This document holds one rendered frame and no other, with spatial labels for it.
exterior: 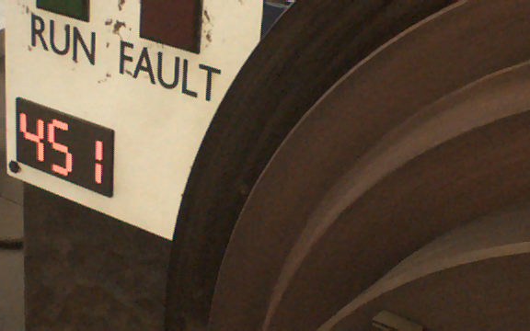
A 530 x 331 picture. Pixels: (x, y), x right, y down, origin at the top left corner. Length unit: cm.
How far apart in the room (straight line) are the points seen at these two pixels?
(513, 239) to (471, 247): 1
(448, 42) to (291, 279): 10
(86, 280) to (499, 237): 48
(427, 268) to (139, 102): 36
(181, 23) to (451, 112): 27
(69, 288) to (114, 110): 16
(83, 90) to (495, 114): 37
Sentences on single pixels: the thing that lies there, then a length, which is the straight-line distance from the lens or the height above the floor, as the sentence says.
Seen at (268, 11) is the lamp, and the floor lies 121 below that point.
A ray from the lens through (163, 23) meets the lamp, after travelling 59.
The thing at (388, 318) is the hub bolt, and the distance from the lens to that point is 29.
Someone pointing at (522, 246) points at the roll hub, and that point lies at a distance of 27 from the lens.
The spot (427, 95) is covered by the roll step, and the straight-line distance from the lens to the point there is 34.
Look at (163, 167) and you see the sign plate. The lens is 62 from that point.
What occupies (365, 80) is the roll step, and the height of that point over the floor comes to 125.
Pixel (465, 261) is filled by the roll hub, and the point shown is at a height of 123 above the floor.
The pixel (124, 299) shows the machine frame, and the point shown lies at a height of 99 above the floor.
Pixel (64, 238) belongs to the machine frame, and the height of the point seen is 102.
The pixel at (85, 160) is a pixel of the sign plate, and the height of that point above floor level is 109.
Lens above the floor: 136
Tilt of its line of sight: 23 degrees down
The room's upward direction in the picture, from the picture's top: 5 degrees clockwise
